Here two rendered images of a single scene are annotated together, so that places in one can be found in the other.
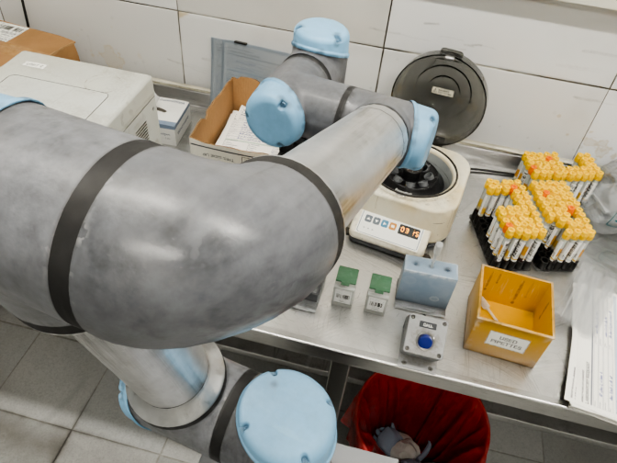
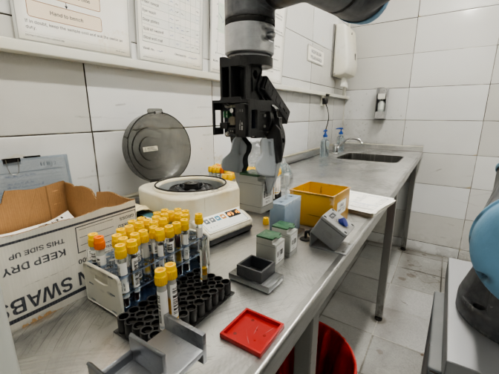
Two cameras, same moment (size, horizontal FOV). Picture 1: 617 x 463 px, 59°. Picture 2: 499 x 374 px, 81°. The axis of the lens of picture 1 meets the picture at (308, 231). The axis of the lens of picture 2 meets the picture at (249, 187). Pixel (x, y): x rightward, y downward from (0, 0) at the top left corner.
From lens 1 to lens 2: 86 cm
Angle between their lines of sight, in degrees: 63
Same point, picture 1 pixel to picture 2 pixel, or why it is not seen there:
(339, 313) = (287, 268)
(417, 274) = (289, 205)
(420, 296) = not seen: hidden behind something
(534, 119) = (193, 155)
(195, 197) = not seen: outside the picture
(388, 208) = (213, 205)
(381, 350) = (330, 258)
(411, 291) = not seen: hidden behind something
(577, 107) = (206, 140)
